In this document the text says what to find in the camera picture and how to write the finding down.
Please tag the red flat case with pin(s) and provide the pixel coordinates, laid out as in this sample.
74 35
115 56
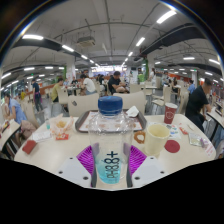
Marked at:
29 147

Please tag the flat round red coaster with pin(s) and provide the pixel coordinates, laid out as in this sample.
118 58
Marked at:
172 146

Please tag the ceiling air unit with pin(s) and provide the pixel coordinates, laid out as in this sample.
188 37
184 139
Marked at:
86 41

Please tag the white crumpled napkin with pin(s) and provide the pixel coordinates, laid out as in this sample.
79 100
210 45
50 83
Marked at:
132 111

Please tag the red flat wrapper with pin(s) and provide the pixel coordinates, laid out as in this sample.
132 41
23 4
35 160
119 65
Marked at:
62 137

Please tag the red paper cup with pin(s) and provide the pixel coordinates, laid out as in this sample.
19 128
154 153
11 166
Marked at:
170 113

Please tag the cream mug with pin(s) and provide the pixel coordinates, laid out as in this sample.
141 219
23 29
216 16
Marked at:
156 138

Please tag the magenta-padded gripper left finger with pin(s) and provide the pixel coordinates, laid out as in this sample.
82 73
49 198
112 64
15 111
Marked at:
86 159

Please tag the small red packet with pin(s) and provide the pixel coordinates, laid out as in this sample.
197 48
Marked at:
183 130

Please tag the person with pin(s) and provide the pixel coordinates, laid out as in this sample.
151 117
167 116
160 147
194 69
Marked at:
115 83
196 101
37 93
89 85
16 110
56 91

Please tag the white paper sheet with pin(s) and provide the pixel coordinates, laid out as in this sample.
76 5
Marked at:
41 136

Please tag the clear food bag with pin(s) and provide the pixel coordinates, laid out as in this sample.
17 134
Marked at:
61 125

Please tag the beige chair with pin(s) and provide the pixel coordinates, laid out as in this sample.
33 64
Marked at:
83 104
133 99

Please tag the ceiling lights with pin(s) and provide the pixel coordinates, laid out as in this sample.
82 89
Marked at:
32 37

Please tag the beige cafeteria table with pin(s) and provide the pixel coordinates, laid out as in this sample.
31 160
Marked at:
8 133
216 117

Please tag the clear blue-capped water bottle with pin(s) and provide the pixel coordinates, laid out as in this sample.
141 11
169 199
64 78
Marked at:
111 133

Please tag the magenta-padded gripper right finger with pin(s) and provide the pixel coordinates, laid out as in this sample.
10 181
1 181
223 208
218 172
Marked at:
137 159

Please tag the dark brown food tray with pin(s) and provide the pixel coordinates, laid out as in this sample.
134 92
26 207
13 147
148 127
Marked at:
83 123

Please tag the clear plastic packet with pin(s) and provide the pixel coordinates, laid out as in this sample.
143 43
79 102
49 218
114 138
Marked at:
195 139

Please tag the group of beige chairs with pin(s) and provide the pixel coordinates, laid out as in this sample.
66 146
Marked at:
156 100

